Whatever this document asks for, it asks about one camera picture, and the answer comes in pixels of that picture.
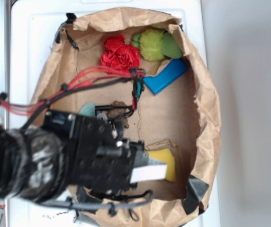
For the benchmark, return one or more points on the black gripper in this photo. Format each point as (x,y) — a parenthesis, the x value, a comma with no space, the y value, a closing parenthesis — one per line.
(98,161)

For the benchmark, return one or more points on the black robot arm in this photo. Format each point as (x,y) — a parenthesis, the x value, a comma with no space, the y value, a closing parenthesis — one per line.
(39,163)

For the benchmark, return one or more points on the light blue cloth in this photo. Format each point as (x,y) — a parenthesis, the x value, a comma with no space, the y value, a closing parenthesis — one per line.
(88,110)

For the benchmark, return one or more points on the yellow sponge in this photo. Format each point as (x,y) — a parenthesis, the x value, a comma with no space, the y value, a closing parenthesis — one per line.
(165,155)

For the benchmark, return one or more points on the brown rock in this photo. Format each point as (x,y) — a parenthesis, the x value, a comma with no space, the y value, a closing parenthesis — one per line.
(119,112)

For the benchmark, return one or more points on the brown paper bag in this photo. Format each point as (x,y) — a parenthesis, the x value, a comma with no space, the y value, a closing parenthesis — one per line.
(184,117)

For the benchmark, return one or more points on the blue rectangular block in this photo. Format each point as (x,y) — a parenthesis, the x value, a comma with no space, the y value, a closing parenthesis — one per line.
(167,76)

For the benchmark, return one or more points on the red crumpled paper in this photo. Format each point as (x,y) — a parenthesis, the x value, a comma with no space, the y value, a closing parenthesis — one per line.
(118,55)

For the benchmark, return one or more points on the green plush toy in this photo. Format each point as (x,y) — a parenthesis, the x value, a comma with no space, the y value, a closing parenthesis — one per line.
(156,44)

